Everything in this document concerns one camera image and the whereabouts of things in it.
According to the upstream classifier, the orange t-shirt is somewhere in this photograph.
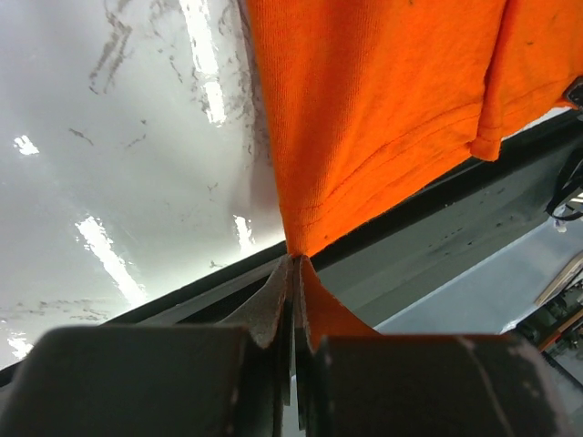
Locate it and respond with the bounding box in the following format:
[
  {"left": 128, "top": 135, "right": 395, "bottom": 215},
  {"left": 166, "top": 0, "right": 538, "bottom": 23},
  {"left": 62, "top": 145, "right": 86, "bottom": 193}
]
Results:
[{"left": 245, "top": 0, "right": 583, "bottom": 259}]

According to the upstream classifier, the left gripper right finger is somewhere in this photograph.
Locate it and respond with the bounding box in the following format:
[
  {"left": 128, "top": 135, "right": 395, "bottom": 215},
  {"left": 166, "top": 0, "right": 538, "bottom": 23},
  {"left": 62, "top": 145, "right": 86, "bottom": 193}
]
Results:
[{"left": 293, "top": 255, "right": 382, "bottom": 432}]

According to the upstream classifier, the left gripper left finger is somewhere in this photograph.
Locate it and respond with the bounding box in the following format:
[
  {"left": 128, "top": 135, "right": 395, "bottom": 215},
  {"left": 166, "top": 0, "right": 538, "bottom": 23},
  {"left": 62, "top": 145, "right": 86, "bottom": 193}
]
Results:
[{"left": 219, "top": 256, "right": 293, "bottom": 436}]

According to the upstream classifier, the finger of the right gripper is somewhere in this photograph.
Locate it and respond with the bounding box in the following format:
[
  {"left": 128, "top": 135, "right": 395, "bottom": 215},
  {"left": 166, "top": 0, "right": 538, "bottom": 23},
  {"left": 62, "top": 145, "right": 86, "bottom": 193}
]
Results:
[{"left": 564, "top": 76, "right": 583, "bottom": 109}]

